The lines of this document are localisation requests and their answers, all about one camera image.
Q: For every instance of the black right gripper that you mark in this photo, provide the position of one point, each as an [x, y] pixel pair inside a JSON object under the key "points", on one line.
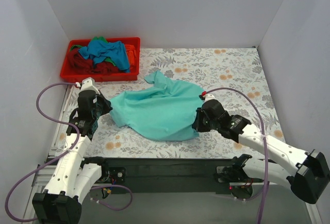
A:
{"points": [[199, 121]]}

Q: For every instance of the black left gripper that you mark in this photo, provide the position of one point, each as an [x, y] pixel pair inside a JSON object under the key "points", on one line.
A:
{"points": [[103, 104]]}

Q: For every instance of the mint green t shirt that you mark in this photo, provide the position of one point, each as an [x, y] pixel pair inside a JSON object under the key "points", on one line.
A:
{"points": [[164, 112]]}

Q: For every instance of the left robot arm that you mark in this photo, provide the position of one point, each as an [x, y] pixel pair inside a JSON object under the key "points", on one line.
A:
{"points": [[62, 197]]}

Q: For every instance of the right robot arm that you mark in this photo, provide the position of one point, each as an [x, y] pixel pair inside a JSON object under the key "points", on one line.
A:
{"points": [[305, 173]]}

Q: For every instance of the red plastic bin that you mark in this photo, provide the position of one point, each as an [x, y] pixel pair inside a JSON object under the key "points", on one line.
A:
{"points": [[69, 75]]}

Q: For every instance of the dark red t shirt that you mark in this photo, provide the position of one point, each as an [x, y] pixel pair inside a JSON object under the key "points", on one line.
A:
{"points": [[86, 66]]}

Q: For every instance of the blue t shirt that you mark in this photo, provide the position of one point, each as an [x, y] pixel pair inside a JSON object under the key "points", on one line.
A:
{"points": [[98, 51]]}

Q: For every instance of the floral table mat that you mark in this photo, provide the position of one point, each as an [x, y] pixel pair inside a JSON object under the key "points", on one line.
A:
{"points": [[238, 81]]}

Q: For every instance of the orange t shirt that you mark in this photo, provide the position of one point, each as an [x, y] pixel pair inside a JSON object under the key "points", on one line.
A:
{"points": [[131, 54]]}

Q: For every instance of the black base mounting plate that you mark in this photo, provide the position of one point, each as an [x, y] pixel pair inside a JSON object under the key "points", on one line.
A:
{"points": [[172, 175]]}

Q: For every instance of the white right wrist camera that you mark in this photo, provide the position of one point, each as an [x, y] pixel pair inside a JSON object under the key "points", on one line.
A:
{"points": [[206, 96]]}

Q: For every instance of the aluminium frame rail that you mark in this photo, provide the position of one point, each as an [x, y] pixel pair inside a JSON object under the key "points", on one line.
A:
{"points": [[45, 174]]}

